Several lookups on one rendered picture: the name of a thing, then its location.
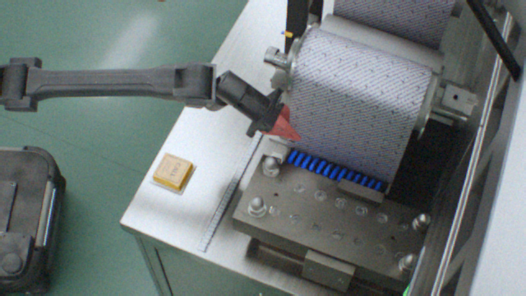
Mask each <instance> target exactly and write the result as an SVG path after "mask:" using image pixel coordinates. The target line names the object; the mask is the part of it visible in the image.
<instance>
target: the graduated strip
mask: <svg viewBox="0 0 526 296"><path fill-rule="evenodd" d="M264 136H265V134H261V133H260V132H258V131H256V135H255V136H254V137H253V139H251V143H250V145H249V146H248V148H247V151H246V154H245V155H244V157H243V158H242V161H240V163H239V166H238V168H237V170H236V172H235V174H234V175H233V179H232V181H231V183H230V184H229V186H228V188H227V190H226V192H225V194H224V196H223V198H222V200H221V202H220V204H219V207H218V209H217V211H216V212H215V216H213V218H212V220H211V222H210V224H209V226H208V227H207V229H206V231H205V234H204V236H203V238H202V240H201V242H200V244H199V246H198V248H197V250H200V251H201V252H203V253H206V252H207V249H208V247H210V245H211V243H212V241H213V239H214V237H215V235H216V233H217V231H218V228H219V225H220V223H221V221H222V219H223V217H224V215H225V212H226V210H227V209H228V208H229V206H230V204H231V202H232V200H233V197H234V195H235V193H236V191H237V189H238V186H239V184H240V183H241V182H242V180H243V178H244V176H245V173H246V171H247V169H248V167H249V165H250V163H251V160H253V158H254V156H255V154H256V151H257V149H258V147H259V145H260V143H261V140H262V138H264Z"/></svg>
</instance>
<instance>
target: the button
mask: <svg viewBox="0 0 526 296"><path fill-rule="evenodd" d="M192 169H193V163H192V162H191V161H188V160H185V159H182V158H180V157H177V156H174V155H170V154H168V152H165V155H164V157H163V159H162V160H161V161H160V163H159V165H158V168H157V169H156V171H155V172H154V173H153V175H152V178H153V179H154V181H155V182H157V183H161V184H163V185H165V186H167V187H171V188H174V189H177V190H179V191H180V190H181V189H182V186H183V184H184V183H185V182H186V180H187V176H188V174H190V173H191V171H192Z"/></svg>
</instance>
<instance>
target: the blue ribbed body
mask: <svg viewBox="0 0 526 296"><path fill-rule="evenodd" d="M292 161H293V165H295V166H297V167H298V166H299V164H300V163H301V168H303V169H305V168H306V167H307V170H309V171H313V169H315V173H320V171H321V175H324V176H327V174H329V178H331V179H334V178H335V181H339V182H340V180H341V178H343V179H346V180H348V181H350V182H353V183H357V184H360V185H363V186H364V187H369V188H371V189H373V190H377V191H379V192H383V193H385V191H386V188H384V182H383V181H380V182H379V183H378V184H377V180H376V178H372V179H371V180H370V179H369V177H368V176H365V177H364V178H363V176H362V174H361V173H359V174H358V175H357V176H356V172H355V171H350V172H348V169H343V170H342V168H341V167H340V166H337V167H335V165H334V164H333V163H329V164H328V163H327V161H326V160H323V161H320V159H319V158H315V159H314V158H313V156H312V155H309V156H308V157H307V156H306V154H304V152H302V153H301V154H300V152H299V150H294V151H293V152H292V154H290V155H289V157H288V162H289V163H290V164H291V163H292Z"/></svg>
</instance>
